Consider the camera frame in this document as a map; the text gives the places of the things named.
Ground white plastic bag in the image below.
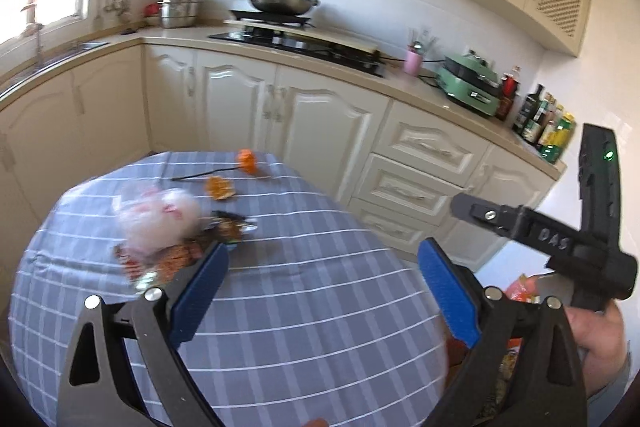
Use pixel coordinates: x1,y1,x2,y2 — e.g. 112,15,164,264
116,187,203,258

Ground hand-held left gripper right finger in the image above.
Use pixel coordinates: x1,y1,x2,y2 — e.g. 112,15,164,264
417,237,588,427

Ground beige kitchen countertop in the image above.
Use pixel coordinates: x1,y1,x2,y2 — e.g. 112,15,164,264
0,24,568,180

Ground green electric cooker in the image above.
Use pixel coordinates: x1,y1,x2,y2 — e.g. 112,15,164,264
435,52,503,118

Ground flat orange peel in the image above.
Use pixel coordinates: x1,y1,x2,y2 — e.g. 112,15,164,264
206,176,237,200

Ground steel steamer pot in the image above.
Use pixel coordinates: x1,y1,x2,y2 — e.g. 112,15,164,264
157,0,203,29

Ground dark candy wrapper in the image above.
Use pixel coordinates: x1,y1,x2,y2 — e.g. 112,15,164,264
210,211,258,243

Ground grey checked tablecloth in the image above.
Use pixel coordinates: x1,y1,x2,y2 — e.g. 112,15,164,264
10,151,451,427

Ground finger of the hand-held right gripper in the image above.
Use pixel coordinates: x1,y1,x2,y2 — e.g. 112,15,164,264
450,192,582,266

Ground black portable stove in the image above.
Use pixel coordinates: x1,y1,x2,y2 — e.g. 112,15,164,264
229,8,318,28

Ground cream lower cabinets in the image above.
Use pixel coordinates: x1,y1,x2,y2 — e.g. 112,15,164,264
0,42,566,273

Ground dark green bottle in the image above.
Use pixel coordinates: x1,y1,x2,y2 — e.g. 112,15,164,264
512,84,543,132

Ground dark red sauce bottle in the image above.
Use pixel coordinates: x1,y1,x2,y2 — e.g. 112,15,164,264
497,67,521,122

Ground person's right forearm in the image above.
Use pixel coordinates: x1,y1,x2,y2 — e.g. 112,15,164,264
586,349,636,410

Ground clear wrapper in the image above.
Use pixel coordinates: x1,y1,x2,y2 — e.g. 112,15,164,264
132,269,163,293

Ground chrome faucet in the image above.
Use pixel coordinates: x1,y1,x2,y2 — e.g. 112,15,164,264
21,4,46,68

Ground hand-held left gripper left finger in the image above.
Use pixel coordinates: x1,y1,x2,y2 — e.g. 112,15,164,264
57,241,231,427

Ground person's right hand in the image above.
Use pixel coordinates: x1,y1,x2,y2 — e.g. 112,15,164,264
565,304,629,397

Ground steel kitchen sink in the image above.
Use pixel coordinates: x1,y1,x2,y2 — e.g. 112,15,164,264
0,41,110,100

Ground black gas hob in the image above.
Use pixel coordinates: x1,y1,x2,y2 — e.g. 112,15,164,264
208,29,387,78

